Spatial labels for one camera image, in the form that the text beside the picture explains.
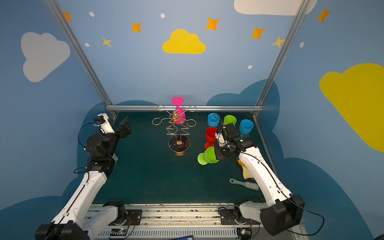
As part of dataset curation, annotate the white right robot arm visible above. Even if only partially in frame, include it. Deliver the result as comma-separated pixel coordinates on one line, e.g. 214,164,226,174
215,134,305,236

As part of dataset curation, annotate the red wine glass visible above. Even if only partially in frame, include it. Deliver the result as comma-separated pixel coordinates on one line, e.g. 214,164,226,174
204,127,217,150

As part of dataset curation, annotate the green wine glass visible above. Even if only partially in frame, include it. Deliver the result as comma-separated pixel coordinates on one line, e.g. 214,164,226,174
197,147,219,166
223,115,237,126

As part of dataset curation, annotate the aluminium frame post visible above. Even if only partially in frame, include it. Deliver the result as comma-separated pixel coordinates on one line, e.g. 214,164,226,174
45,0,113,106
252,0,311,118

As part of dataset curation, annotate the yellow black work glove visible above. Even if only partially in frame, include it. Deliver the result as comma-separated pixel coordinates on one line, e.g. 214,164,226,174
238,160,255,181

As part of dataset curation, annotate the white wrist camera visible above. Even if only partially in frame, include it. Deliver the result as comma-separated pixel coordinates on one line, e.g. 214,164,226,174
215,124,241,147
93,113,115,135

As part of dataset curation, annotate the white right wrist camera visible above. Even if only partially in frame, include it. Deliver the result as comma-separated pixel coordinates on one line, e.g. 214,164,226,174
215,124,241,147

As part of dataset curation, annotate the gold wire glass rack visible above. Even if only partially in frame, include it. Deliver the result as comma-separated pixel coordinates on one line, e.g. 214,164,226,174
152,109,197,156

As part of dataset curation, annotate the grey cleaning brush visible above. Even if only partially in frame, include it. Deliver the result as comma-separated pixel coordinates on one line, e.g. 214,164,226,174
229,179,260,191

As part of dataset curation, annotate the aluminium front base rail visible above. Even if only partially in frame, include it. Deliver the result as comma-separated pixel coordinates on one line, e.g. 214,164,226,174
95,203,309,240

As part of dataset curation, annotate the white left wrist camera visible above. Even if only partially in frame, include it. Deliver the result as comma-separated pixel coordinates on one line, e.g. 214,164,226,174
93,113,115,135

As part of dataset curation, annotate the aluminium frame right post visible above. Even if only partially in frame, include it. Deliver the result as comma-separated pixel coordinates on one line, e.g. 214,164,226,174
252,0,311,118

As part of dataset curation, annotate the aluminium frame left post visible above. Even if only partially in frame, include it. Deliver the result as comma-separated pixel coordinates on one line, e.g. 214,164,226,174
45,0,113,106

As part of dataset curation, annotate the green wine glass back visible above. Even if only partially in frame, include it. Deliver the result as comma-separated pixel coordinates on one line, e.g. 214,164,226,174
197,147,219,166

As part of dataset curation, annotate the aluminium frame back rail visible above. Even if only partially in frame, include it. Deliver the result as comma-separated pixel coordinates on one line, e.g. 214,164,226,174
106,105,263,112

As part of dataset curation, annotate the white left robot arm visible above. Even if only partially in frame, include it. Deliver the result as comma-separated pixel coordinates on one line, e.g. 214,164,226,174
35,114,132,240

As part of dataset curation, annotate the pink wine glass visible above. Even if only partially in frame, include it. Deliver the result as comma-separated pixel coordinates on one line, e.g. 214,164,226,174
172,97,186,125

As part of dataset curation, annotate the green wine glass front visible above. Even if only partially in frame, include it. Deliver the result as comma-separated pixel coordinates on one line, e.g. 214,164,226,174
223,115,237,126

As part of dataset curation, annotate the blue wine glass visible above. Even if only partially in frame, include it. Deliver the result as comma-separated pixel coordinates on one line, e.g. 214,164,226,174
239,119,254,136
207,113,221,128

